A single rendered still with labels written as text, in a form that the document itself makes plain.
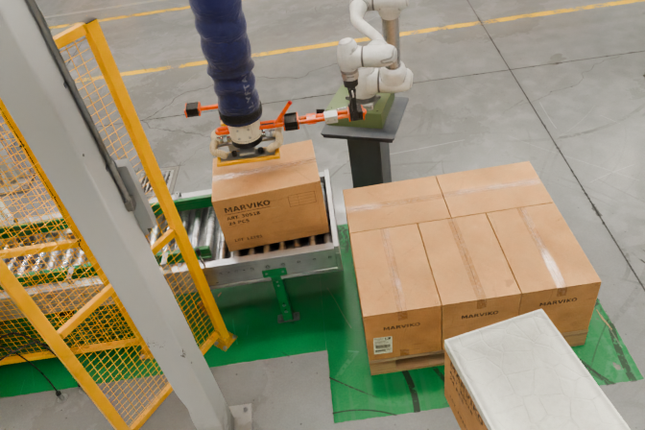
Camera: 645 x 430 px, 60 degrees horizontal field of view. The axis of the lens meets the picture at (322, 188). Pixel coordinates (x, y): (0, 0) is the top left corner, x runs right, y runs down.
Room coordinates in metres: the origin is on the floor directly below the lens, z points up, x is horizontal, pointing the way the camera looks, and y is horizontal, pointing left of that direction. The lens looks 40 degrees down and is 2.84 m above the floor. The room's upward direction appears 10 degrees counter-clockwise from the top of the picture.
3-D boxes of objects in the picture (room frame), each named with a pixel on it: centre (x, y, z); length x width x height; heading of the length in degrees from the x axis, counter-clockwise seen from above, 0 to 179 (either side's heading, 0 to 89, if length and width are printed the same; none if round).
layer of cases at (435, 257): (2.17, -0.70, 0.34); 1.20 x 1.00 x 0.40; 88
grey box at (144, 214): (1.62, 0.75, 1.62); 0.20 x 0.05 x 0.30; 88
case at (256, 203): (2.52, 0.31, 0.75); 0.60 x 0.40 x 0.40; 91
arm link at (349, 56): (2.51, -0.25, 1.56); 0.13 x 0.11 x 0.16; 74
